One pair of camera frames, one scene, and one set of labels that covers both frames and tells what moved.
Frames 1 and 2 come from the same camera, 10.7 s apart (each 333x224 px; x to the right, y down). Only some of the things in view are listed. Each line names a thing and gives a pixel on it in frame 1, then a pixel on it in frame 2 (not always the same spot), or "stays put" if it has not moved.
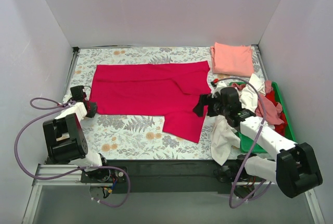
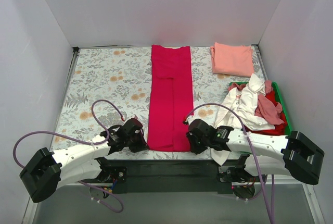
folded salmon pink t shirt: x=236 y=60 stays put
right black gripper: x=205 y=105 -> x=194 y=145
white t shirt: x=224 y=138 stays put
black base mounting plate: x=170 y=176 stays put
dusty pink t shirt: x=266 y=108 stays put
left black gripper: x=90 y=108 -> x=140 y=143
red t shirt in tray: x=280 y=128 stays put
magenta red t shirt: x=170 y=88 -> x=171 y=111
